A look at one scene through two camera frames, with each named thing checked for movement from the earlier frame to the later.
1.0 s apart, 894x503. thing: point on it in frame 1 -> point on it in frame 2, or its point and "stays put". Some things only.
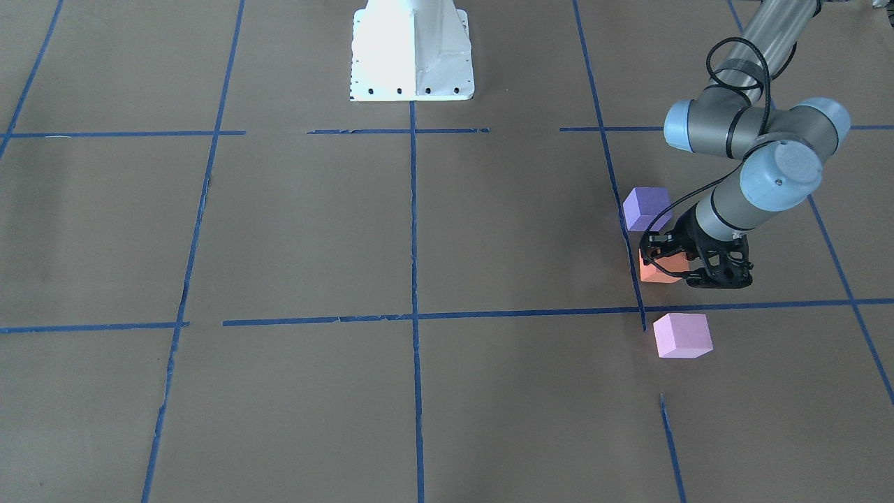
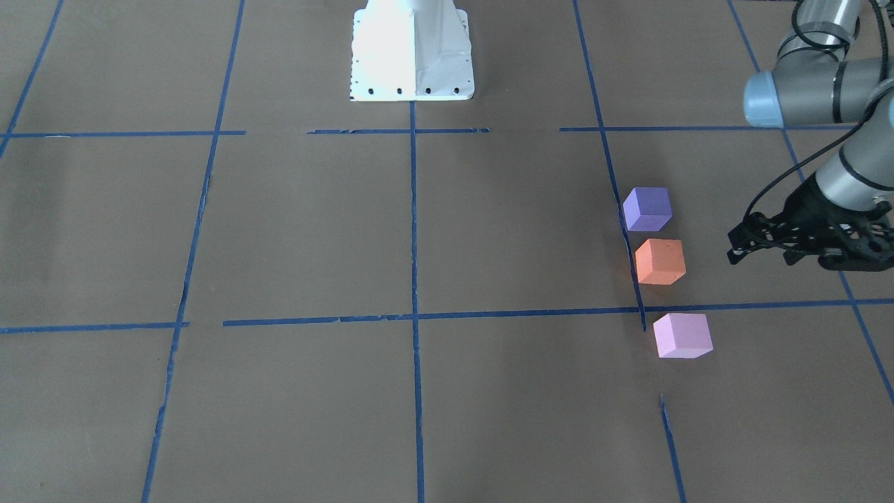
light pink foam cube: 682,335 stays put
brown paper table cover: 225,279 stays put
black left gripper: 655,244 -> 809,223
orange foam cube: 675,263 stays put
